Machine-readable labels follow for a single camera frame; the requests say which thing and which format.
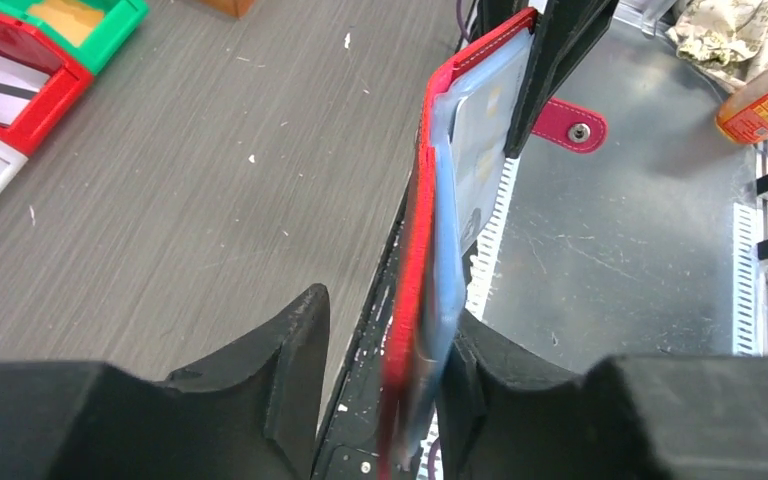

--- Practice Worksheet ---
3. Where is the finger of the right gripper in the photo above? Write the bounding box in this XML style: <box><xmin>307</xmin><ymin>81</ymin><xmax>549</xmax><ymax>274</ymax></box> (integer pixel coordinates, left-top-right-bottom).
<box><xmin>504</xmin><ymin>0</ymin><xmax>618</xmax><ymax>158</ymax></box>
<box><xmin>473</xmin><ymin>0</ymin><xmax>534</xmax><ymax>40</ymax></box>

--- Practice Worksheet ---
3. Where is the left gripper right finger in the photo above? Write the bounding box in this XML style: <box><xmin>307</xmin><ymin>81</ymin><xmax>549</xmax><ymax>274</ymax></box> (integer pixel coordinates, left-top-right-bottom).
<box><xmin>437</xmin><ymin>314</ymin><xmax>768</xmax><ymax>479</ymax></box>

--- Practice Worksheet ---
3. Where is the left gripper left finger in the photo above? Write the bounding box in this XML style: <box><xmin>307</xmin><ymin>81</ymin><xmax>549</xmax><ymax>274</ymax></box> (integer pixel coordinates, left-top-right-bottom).
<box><xmin>0</xmin><ymin>284</ymin><xmax>330</xmax><ymax>479</ymax></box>

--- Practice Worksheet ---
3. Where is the red card holder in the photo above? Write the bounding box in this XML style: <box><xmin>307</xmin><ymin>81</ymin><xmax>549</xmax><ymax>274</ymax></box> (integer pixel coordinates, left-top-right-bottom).
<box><xmin>377</xmin><ymin>6</ymin><xmax>609</xmax><ymax>480</ymax></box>

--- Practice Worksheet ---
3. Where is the gold card in green bin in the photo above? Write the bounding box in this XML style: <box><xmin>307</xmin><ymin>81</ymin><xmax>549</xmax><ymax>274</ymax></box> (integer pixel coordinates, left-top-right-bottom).
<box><xmin>27</xmin><ymin>0</ymin><xmax>106</xmax><ymax>47</ymax></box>

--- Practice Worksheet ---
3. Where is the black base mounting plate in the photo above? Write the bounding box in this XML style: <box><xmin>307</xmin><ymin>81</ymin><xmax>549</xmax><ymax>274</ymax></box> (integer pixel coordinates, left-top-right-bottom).
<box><xmin>311</xmin><ymin>178</ymin><xmax>452</xmax><ymax>480</ymax></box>

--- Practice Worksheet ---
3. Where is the crumpled beige cloth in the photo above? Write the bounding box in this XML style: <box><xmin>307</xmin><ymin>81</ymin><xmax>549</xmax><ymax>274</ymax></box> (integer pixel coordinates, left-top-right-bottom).
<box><xmin>667</xmin><ymin>0</ymin><xmax>768</xmax><ymax>93</ymax></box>

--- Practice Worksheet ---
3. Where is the orange compartment tray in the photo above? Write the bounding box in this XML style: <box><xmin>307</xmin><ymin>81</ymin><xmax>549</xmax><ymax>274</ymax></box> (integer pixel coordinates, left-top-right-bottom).
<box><xmin>200</xmin><ymin>0</ymin><xmax>256</xmax><ymax>19</ymax></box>

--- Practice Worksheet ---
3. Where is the green plastic bin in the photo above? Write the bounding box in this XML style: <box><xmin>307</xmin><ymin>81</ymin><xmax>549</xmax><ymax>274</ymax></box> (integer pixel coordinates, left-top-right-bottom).
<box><xmin>0</xmin><ymin>0</ymin><xmax>149</xmax><ymax>74</ymax></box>

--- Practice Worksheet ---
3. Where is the red plastic bin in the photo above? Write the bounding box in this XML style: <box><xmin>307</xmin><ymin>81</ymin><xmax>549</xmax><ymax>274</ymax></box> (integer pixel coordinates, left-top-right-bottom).
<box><xmin>0</xmin><ymin>12</ymin><xmax>94</xmax><ymax>156</ymax></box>

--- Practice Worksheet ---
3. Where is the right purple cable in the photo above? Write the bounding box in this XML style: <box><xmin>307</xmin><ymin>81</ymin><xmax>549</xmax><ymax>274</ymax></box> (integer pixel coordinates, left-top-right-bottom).
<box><xmin>453</xmin><ymin>0</ymin><xmax>481</xmax><ymax>48</ymax></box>

